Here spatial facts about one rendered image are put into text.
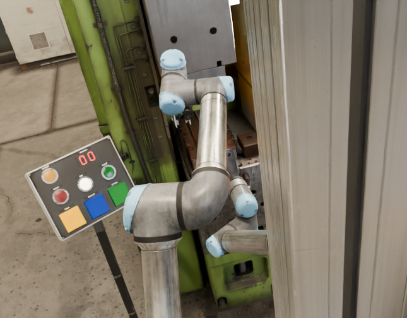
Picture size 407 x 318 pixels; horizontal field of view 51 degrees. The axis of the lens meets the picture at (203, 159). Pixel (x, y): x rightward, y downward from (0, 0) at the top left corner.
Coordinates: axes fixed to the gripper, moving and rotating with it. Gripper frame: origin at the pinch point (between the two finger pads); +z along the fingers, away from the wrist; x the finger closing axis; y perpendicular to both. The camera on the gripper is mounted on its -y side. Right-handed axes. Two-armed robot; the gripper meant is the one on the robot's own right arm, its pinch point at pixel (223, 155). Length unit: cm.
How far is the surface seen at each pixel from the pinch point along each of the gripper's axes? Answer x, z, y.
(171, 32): -10, 8, -52
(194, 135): -7.4, 27.4, 2.3
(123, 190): -42.0, -6.3, 0.1
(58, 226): -67, -17, 1
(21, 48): -188, 527, 58
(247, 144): 13.3, 9.5, 3.8
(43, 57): -162, 528, 77
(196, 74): -3.5, 8.2, -33.6
